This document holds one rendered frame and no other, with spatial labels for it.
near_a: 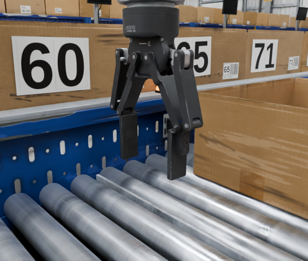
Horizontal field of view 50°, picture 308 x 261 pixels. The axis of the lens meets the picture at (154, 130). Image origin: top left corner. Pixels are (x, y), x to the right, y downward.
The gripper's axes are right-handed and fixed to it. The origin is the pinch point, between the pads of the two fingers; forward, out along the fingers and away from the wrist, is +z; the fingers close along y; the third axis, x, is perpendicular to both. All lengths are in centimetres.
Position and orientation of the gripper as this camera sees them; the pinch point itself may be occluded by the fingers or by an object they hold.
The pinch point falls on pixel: (151, 153)
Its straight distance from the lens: 49.2
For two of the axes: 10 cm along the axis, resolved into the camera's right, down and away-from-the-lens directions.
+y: 6.6, 2.0, -7.3
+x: 7.5, -1.7, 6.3
